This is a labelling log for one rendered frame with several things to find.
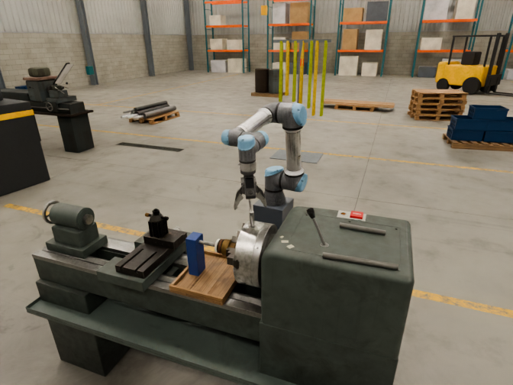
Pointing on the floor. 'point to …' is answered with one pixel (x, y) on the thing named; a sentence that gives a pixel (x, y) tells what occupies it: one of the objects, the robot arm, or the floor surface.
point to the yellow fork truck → (473, 69)
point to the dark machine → (19, 147)
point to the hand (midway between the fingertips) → (250, 209)
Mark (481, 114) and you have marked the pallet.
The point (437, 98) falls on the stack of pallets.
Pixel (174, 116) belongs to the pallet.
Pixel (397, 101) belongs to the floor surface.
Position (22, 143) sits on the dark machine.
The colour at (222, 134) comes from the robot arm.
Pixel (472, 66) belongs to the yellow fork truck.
